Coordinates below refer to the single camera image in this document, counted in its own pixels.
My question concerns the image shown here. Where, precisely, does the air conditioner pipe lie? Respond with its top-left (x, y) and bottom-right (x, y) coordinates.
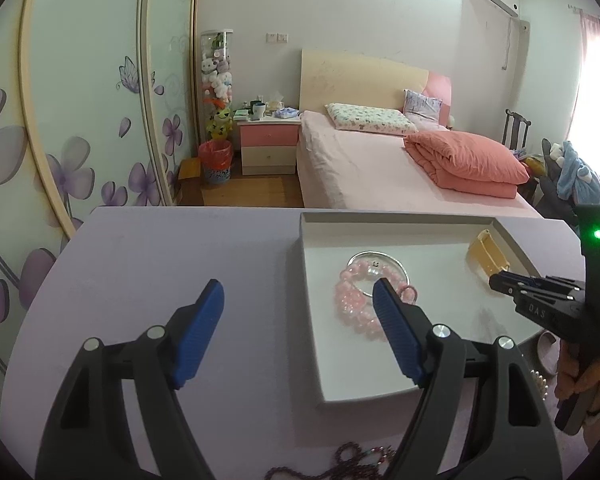
top-left (500, 15), bottom-right (531, 72)

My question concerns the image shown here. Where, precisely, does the blue plush garment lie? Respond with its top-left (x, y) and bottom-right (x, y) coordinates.
top-left (555, 141), bottom-right (600, 205)

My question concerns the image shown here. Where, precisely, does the clear tube of plush toys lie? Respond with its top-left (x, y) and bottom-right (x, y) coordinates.
top-left (200, 30), bottom-right (235, 143)

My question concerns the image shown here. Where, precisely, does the thin silver bangle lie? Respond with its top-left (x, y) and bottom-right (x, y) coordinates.
top-left (347, 251), bottom-right (412, 298)

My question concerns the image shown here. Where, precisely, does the purple print pillow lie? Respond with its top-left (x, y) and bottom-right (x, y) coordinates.
top-left (402, 89), bottom-right (443, 123)

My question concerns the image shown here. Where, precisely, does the bed with pink sheet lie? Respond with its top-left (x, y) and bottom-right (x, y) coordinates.
top-left (297, 110), bottom-right (546, 220)

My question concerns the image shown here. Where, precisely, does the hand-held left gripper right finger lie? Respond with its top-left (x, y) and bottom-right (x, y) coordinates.
top-left (372, 277), bottom-right (561, 480)

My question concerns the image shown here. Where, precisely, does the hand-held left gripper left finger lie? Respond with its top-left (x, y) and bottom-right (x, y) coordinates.
top-left (34, 279), bottom-right (226, 480)

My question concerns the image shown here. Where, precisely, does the flower print sliding wardrobe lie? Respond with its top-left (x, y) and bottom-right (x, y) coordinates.
top-left (0, 0), bottom-right (203, 406)

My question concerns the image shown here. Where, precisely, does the cream and pink headboard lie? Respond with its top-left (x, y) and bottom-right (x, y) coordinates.
top-left (300, 50), bottom-right (453, 128)

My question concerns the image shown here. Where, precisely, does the white pearl bracelet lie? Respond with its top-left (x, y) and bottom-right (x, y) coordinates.
top-left (530, 369), bottom-right (549, 401)

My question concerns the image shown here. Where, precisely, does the pink curtain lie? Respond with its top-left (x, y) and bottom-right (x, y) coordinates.
top-left (577, 10), bottom-right (600, 201)

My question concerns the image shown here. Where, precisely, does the floral print pillow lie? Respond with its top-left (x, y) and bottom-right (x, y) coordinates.
top-left (325, 103), bottom-right (418, 136)

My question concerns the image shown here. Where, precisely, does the pink and cream nightstand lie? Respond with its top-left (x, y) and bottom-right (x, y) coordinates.
top-left (236, 117), bottom-right (302, 177)

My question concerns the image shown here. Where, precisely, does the grey shallow tray box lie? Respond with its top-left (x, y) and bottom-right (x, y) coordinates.
top-left (289, 211), bottom-right (551, 406)

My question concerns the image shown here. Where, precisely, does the dark red bead necklace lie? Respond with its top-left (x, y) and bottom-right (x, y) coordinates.
top-left (265, 442), bottom-right (396, 480)

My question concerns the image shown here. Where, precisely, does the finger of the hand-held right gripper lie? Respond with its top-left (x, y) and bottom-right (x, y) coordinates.
top-left (544, 275), bottom-right (587, 293)
top-left (489, 270), bottom-right (573, 307)

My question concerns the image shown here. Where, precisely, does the dark grey chair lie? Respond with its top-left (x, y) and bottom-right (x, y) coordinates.
top-left (540, 138), bottom-right (581, 221)

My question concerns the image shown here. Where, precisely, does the pink bead bracelet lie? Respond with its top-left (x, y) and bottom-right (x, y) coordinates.
top-left (334, 255), bottom-right (391, 343)

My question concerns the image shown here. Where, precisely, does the folded coral pink quilt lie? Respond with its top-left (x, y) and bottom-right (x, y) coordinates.
top-left (404, 130), bottom-right (531, 200)

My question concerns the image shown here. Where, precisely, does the dark wooden chair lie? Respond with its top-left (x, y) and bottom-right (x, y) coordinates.
top-left (501, 108), bottom-right (532, 148)

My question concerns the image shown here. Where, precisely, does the trash bin with red bag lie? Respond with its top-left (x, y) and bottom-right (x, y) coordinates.
top-left (197, 140), bottom-right (233, 185)

